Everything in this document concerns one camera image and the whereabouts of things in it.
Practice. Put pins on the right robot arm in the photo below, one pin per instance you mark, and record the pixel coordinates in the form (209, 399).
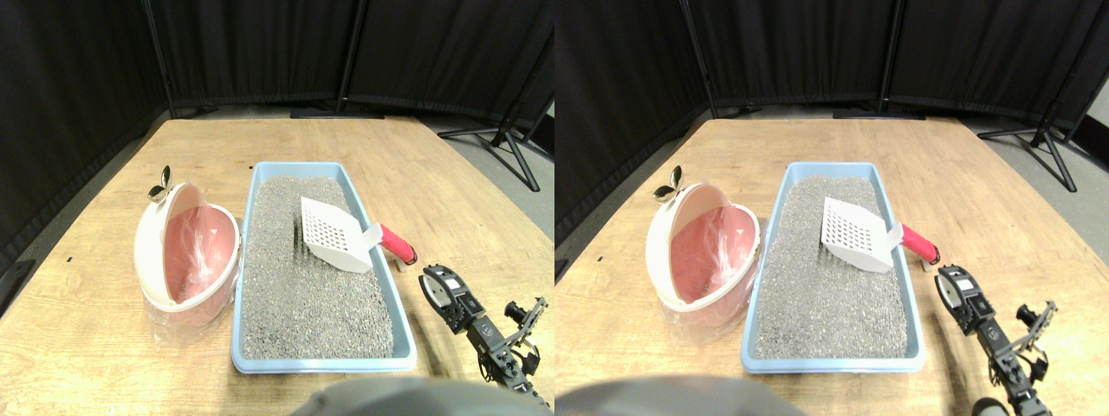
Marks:
(1014, 381)
(511, 377)

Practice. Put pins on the curtain stand pole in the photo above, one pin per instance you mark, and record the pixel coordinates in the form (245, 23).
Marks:
(156, 61)
(338, 113)
(697, 61)
(879, 113)

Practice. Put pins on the blue litter tray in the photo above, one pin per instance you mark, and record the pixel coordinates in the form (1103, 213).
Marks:
(303, 321)
(823, 321)

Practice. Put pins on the white bin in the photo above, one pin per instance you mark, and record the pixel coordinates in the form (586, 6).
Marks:
(152, 251)
(663, 251)

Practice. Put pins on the curtain stand tripod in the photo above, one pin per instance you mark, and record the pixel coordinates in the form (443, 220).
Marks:
(1047, 139)
(511, 139)

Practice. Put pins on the black bracket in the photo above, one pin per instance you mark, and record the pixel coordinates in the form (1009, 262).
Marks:
(527, 322)
(1038, 325)

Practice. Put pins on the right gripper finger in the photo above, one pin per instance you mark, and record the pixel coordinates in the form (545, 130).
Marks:
(446, 295)
(960, 295)

